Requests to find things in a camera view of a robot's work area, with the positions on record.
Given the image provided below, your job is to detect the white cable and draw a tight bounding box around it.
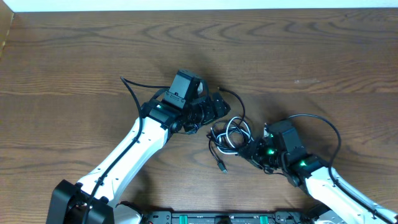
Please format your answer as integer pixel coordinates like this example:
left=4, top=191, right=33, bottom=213
left=216, top=116, right=252, bottom=155

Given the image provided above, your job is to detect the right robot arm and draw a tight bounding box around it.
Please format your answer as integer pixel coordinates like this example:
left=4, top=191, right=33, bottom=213
left=238, top=119, right=397, bottom=223

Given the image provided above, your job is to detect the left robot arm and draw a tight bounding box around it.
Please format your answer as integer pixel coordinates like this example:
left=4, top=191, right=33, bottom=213
left=46, top=70, right=230, bottom=223

